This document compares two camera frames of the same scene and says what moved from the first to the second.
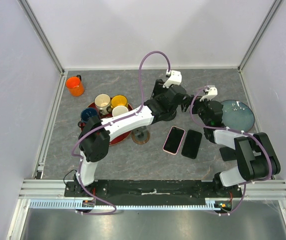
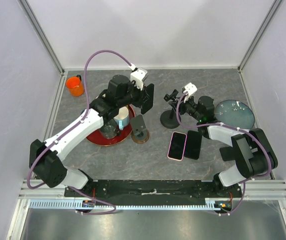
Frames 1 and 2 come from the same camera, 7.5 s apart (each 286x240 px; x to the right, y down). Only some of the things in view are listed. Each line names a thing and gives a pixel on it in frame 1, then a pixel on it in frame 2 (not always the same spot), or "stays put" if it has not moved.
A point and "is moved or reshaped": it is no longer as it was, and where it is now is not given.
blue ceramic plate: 237,115 stays put
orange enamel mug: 75,85 stays put
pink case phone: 173,140 is moved or reshaped
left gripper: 159,89 → 141,94
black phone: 191,144 stays put
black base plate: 213,191 stays put
